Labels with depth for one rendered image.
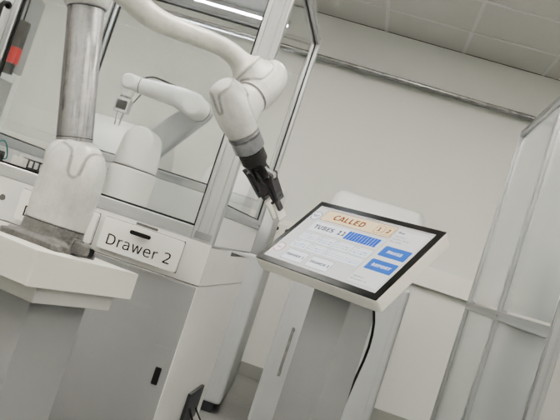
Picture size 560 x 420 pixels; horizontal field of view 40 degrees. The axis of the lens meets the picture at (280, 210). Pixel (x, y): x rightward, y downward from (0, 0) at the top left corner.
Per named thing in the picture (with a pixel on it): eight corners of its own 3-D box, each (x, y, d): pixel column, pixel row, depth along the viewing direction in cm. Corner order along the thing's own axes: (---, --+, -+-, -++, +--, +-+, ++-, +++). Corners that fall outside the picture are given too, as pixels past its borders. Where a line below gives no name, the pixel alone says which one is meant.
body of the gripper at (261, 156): (269, 144, 213) (281, 172, 217) (249, 141, 219) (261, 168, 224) (250, 158, 209) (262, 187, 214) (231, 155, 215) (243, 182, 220)
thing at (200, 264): (198, 286, 260) (212, 245, 261) (-69, 195, 273) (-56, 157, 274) (242, 282, 354) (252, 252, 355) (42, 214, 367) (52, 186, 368)
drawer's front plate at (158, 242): (174, 272, 259) (184, 242, 260) (95, 246, 263) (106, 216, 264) (175, 272, 261) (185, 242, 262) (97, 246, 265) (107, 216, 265)
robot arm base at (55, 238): (67, 256, 180) (75, 233, 181) (-4, 229, 189) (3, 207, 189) (108, 265, 197) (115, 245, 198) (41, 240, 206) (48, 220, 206)
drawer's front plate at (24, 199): (88, 243, 263) (99, 213, 264) (12, 217, 267) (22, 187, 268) (91, 244, 265) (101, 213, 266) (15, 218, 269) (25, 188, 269)
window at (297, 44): (222, 204, 266) (300, -28, 269) (221, 203, 266) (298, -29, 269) (257, 220, 351) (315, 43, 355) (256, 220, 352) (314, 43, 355)
